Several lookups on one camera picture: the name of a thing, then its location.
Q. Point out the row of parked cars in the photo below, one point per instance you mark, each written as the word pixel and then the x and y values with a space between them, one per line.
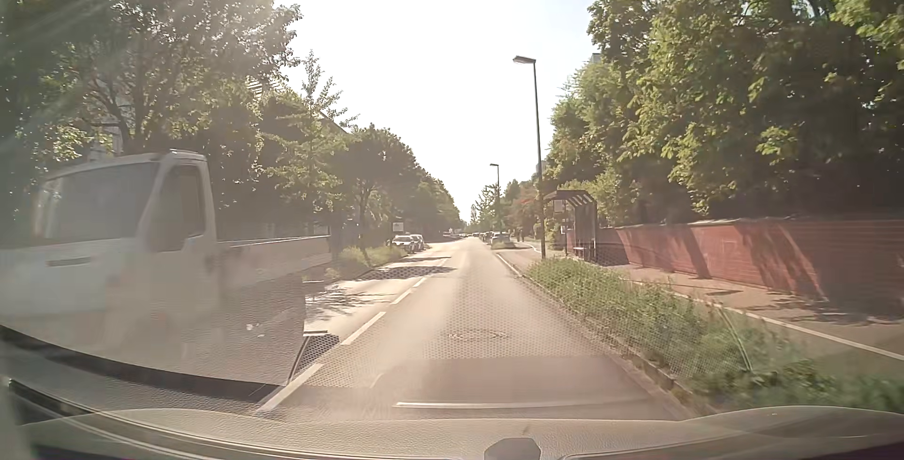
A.
pixel 500 238

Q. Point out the road sign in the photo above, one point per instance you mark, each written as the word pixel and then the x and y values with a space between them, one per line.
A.
pixel 397 228

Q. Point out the grey asphalt road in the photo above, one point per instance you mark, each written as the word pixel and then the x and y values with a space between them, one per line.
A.
pixel 459 304

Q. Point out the bus stop shelter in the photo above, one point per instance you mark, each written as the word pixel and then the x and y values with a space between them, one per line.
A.
pixel 575 223

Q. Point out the road markings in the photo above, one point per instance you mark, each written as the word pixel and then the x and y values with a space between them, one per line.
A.
pixel 364 328

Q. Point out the grass verge with weeds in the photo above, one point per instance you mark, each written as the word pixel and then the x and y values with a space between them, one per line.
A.
pixel 635 312

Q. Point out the car's own bonnet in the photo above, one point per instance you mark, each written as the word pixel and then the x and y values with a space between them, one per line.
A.
pixel 424 439

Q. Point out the row of trees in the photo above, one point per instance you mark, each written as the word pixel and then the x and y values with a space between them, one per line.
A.
pixel 212 93
pixel 741 78

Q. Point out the paved pavement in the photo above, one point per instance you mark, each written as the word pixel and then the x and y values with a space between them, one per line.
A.
pixel 763 304

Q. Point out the white flatbed lorry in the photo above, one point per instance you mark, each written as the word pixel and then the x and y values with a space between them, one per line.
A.
pixel 127 262

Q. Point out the tall lamp post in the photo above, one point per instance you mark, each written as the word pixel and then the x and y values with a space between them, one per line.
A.
pixel 538 163

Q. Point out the red brick wall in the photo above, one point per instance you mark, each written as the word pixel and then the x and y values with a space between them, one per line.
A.
pixel 777 252

